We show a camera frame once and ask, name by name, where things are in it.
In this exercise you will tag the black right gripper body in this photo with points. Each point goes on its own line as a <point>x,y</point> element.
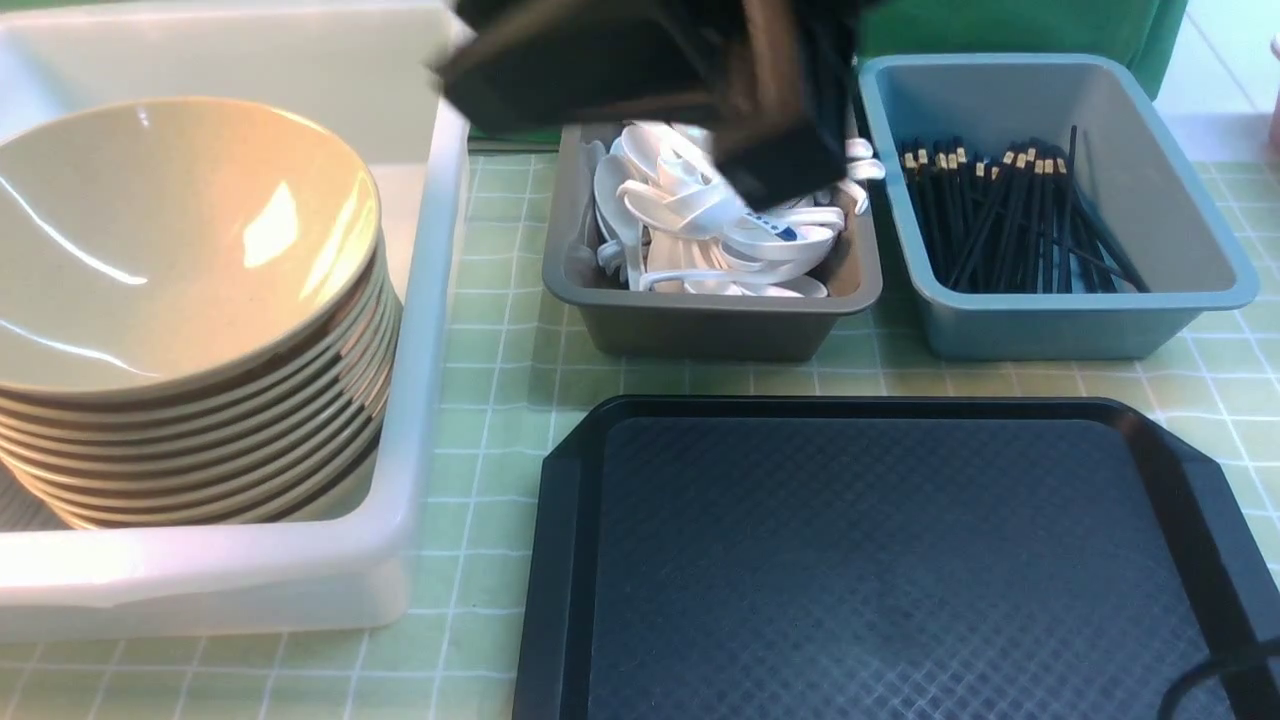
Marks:
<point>769,80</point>

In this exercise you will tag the tan noodle bowl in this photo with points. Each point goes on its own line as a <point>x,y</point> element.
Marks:
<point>153,243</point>

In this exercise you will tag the pile of white soup spoons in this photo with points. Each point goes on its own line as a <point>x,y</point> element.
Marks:
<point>668,223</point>

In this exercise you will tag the grey spoon bin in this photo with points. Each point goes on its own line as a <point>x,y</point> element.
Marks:
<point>681,326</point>

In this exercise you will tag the bundle of black chopsticks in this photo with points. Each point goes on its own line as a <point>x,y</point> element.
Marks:
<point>1013,223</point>

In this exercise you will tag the blue chopstick bin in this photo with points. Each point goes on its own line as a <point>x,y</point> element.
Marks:
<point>1134,175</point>

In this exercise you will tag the green backdrop cloth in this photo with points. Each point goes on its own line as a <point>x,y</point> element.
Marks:
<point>1136,34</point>

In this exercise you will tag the large white plastic tub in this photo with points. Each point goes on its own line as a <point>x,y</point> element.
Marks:
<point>356,67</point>

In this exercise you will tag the black serving tray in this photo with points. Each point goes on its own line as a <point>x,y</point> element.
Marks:
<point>890,558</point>

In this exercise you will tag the stack of tan bowls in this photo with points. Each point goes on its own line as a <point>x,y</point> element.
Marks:
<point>299,449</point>

